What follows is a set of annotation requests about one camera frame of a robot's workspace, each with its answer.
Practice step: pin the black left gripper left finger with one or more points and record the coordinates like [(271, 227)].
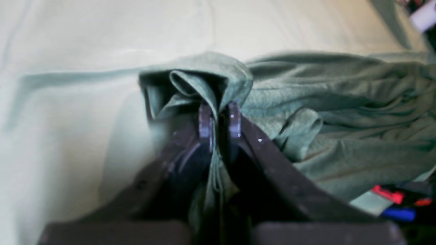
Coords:
[(153, 209)]

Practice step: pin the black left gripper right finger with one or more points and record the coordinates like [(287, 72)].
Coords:
[(286, 208)]

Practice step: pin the green T-shirt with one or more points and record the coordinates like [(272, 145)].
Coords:
[(347, 122)]

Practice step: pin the blue orange bar clamp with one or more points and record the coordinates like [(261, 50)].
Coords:
[(411, 202)]

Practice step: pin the light green table cloth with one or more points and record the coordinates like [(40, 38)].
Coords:
[(73, 123)]

